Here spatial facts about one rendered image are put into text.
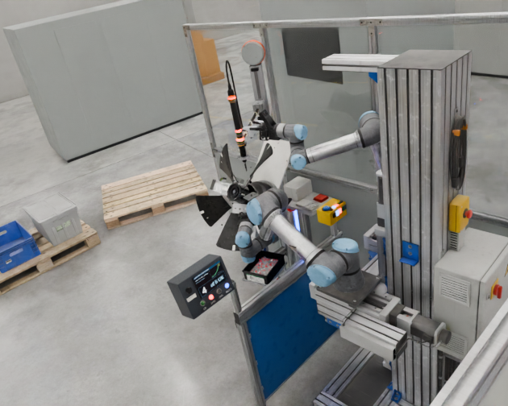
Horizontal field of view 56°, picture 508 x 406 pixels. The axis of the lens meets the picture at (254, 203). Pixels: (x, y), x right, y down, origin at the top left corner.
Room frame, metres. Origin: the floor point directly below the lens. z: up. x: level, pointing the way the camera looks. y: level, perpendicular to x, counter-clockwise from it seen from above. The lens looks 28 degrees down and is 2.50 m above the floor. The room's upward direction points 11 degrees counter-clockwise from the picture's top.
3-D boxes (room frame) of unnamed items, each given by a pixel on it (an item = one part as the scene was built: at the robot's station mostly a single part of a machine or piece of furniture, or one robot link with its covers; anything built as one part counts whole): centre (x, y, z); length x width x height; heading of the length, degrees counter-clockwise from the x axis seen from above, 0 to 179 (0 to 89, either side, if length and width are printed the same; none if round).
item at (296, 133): (2.29, -0.28, 1.63); 0.11 x 0.08 x 0.09; 49
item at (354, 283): (1.76, -0.37, 1.09); 0.15 x 0.15 x 0.10
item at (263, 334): (2.20, -0.14, 0.45); 0.82 x 0.02 x 0.66; 129
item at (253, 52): (3.23, -0.19, 1.88); 0.16 x 0.07 x 0.16; 74
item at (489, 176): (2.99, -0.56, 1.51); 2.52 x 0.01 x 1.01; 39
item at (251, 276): (2.28, 0.01, 0.85); 0.22 x 0.17 x 0.07; 144
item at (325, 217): (2.45, -0.45, 1.02); 0.16 x 0.10 x 0.11; 129
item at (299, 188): (3.05, -0.32, 0.92); 0.17 x 0.16 x 0.11; 129
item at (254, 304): (2.20, -0.14, 0.82); 0.90 x 0.04 x 0.08; 129
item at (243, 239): (2.13, 0.09, 1.17); 0.11 x 0.08 x 0.09; 167
